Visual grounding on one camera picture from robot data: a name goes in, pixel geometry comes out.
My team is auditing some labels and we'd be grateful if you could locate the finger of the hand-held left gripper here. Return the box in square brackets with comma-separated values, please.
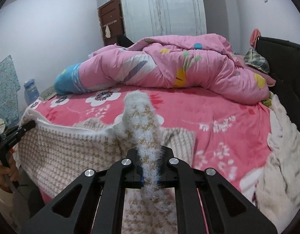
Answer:
[1, 121, 36, 149]

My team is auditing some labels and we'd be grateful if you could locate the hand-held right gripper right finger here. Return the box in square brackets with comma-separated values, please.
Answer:
[160, 146, 278, 234]

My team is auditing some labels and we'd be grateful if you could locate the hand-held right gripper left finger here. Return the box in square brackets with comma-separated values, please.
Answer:
[21, 149, 144, 234]

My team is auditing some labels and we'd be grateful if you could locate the houndstooth knit cardigan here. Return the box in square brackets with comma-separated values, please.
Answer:
[18, 90, 197, 234]

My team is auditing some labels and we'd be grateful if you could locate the person's left hand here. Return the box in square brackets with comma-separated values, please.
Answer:
[0, 151, 21, 188]

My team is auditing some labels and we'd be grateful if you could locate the blue water bottle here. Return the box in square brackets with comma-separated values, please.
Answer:
[24, 79, 40, 108]

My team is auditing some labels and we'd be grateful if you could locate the grey patterned cloth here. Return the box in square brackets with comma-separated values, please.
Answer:
[40, 85, 58, 101]

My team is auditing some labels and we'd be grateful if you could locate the pink floral fleece blanket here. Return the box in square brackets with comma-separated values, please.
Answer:
[26, 86, 275, 200]

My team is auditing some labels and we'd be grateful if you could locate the pink and blue quilt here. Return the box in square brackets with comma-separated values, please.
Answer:
[54, 35, 275, 105]

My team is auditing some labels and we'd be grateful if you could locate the green and yellow cloth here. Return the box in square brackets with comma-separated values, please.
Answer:
[261, 91, 274, 106]

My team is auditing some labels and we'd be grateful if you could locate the black object behind quilt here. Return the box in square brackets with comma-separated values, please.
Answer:
[116, 35, 135, 48]

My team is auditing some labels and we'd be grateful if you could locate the plaid cloth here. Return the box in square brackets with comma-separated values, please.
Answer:
[244, 47, 270, 74]

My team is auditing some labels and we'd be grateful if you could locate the brown wooden door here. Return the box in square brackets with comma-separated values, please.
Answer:
[98, 0, 126, 47]

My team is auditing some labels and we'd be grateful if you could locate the white wardrobe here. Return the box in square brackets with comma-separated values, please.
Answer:
[119, 0, 208, 43]

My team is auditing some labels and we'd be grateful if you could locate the teal patterned wall cloth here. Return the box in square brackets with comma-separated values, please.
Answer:
[0, 55, 21, 122]

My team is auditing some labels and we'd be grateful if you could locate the cream cable knit blanket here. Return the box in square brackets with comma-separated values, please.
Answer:
[240, 94, 300, 215]

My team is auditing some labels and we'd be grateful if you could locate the orange cloth on bed frame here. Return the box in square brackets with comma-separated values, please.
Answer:
[249, 28, 262, 47]

